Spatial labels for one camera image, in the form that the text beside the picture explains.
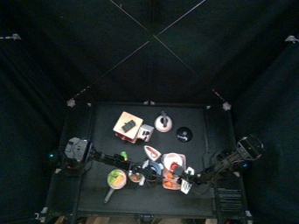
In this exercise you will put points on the wooden toy stove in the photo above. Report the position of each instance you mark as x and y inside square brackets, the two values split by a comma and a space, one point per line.
[126, 127]

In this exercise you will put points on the blue toy plate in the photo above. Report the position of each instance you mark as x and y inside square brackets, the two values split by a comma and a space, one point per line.
[156, 165]

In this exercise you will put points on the pink cutting board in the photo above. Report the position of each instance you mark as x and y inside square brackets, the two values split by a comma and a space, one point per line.
[169, 183]

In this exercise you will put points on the white toy kettle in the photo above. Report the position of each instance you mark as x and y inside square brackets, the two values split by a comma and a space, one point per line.
[162, 123]

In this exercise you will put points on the orange toy carrot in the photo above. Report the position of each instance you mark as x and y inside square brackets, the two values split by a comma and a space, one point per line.
[168, 184]

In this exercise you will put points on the yellow toy vegetable slice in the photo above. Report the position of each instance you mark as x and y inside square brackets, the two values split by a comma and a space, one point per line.
[118, 180]

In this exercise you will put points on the white plate with red food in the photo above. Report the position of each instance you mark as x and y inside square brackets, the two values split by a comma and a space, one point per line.
[170, 159]

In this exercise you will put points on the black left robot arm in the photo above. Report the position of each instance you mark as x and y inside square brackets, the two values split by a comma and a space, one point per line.
[101, 157]

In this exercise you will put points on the green toy vegetable slice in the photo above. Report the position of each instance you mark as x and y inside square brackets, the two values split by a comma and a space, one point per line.
[113, 176]

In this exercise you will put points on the silver frame clamp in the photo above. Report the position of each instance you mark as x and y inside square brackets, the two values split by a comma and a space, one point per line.
[14, 36]
[225, 106]
[70, 102]
[291, 38]

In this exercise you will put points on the white text label sticker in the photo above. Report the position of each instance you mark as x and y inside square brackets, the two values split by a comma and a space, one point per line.
[229, 199]

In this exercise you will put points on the small white toy toaster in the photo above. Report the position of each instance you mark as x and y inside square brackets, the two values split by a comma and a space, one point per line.
[145, 132]

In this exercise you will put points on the small green toy vegetable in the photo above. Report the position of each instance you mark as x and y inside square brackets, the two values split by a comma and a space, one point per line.
[122, 155]

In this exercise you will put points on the small white bowl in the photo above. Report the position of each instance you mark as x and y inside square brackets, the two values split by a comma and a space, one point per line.
[134, 176]

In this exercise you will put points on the grey toy frying pan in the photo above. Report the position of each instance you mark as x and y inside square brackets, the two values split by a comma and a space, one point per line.
[116, 180]

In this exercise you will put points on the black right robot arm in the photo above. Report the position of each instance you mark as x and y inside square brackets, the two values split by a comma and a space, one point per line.
[229, 161]

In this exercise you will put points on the black round disc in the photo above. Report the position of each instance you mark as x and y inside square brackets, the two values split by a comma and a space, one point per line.
[184, 134]

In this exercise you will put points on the white tray with red fish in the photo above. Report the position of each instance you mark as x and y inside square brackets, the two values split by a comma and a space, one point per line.
[152, 152]

